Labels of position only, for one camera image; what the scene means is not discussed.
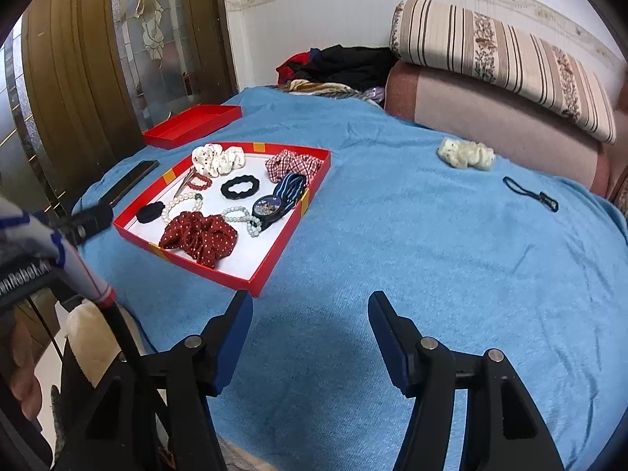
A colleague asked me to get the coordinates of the red polka dot scrunchie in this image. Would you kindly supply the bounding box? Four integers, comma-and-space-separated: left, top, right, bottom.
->
159, 212, 238, 269

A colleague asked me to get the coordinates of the white bead bracelet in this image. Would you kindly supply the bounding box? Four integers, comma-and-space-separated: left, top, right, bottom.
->
221, 205, 264, 238

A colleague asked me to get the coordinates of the blue striped strap watch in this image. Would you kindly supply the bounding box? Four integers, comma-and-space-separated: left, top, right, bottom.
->
252, 172, 308, 232

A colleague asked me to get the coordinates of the dark red bead bracelet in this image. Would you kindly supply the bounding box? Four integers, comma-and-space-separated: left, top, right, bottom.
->
185, 171, 214, 193

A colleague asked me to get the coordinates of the metal alligator hair clip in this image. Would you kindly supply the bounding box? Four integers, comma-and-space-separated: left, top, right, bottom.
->
173, 167, 196, 198

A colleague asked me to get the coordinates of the red jewelry tray box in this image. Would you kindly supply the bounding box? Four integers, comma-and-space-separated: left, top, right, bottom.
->
114, 142, 331, 297

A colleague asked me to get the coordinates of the person's left hand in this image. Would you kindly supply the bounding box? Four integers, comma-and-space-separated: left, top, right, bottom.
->
1, 320, 42, 421

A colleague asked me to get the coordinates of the light blue bed blanket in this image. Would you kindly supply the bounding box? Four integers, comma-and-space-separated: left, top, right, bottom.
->
70, 86, 628, 471

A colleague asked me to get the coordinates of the black smartphone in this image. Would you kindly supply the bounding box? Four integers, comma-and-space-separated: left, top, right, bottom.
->
99, 159, 160, 207

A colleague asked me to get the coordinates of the white dotted scrunchie in tray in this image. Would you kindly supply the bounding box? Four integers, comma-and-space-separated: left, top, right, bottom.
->
190, 144, 246, 177

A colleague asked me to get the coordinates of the cream white scrunchie on blanket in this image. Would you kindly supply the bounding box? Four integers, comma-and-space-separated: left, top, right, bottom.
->
436, 138, 496, 171

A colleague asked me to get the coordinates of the red white checked scrunchie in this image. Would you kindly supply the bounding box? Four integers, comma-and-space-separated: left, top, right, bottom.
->
265, 150, 323, 184

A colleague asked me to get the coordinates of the red box lid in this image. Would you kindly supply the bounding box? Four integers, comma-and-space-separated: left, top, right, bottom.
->
142, 104, 243, 150

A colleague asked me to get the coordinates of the wooden glass door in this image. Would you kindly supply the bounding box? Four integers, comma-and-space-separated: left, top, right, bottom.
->
1, 0, 236, 216

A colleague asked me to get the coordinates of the pink mauve bolster cushion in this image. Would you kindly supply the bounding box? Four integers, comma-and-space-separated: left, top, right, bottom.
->
385, 61, 610, 197

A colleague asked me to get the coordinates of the striped pillow at right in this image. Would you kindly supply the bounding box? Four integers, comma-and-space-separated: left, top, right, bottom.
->
608, 167, 628, 219

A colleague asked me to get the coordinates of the patterned brown scarf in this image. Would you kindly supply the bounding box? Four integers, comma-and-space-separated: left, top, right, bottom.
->
270, 79, 385, 106

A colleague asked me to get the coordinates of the dark clothes pile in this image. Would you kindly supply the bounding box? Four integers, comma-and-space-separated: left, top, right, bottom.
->
276, 45, 398, 91

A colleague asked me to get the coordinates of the striped floral pillow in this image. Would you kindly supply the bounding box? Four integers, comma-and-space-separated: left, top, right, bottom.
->
390, 0, 616, 145

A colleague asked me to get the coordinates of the small black hair tie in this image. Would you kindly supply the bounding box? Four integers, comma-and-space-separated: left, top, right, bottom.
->
135, 200, 167, 225

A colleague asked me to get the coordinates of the black wavy hair tie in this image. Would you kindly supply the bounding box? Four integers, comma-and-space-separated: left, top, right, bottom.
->
219, 173, 261, 201

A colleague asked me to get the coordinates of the black elastic hair tie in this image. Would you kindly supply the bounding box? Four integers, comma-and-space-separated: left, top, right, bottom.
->
501, 175, 561, 214

